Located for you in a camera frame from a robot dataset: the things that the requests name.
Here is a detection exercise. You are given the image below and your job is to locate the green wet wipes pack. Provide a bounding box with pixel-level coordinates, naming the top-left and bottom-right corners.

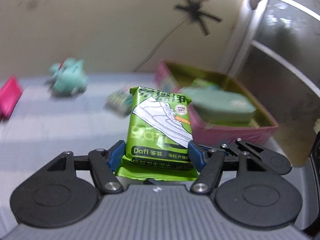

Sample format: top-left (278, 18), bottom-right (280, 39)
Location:
top-left (116, 87), bottom-right (198, 181)

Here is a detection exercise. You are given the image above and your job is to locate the patterned tissue pack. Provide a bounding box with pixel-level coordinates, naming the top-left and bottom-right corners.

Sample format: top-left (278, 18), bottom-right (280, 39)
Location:
top-left (105, 87), bottom-right (133, 116)

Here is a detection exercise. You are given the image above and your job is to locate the mint green pencil pouch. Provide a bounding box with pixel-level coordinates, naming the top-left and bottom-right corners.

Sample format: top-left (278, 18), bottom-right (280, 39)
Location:
top-left (181, 87), bottom-right (257, 126)

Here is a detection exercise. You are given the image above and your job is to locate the teal plush toy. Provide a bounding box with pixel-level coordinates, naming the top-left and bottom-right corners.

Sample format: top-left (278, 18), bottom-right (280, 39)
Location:
top-left (49, 57), bottom-right (88, 97)

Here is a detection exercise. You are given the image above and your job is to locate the magenta wallet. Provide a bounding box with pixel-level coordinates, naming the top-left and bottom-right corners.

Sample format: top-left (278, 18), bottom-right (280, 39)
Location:
top-left (0, 76), bottom-right (23, 119)

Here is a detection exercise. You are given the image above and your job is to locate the striped blue white bedsheet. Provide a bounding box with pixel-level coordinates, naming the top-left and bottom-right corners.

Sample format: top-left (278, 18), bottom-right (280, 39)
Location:
top-left (0, 72), bottom-right (311, 240)

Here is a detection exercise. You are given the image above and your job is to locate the pink macaron biscuit tin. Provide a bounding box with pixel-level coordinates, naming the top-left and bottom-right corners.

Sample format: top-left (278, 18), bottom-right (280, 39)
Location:
top-left (155, 60), bottom-right (279, 145)

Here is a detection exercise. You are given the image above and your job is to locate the frosted glass window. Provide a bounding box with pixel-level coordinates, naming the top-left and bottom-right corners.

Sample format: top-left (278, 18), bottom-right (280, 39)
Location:
top-left (218, 0), bottom-right (319, 166)

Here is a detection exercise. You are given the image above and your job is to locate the black tape cross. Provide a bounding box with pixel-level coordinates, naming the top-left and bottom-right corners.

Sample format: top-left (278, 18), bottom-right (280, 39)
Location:
top-left (174, 0), bottom-right (222, 36)

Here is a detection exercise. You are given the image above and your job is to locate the grey wall cable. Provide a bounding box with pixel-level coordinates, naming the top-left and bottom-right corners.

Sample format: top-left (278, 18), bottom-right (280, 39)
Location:
top-left (130, 17), bottom-right (190, 74)

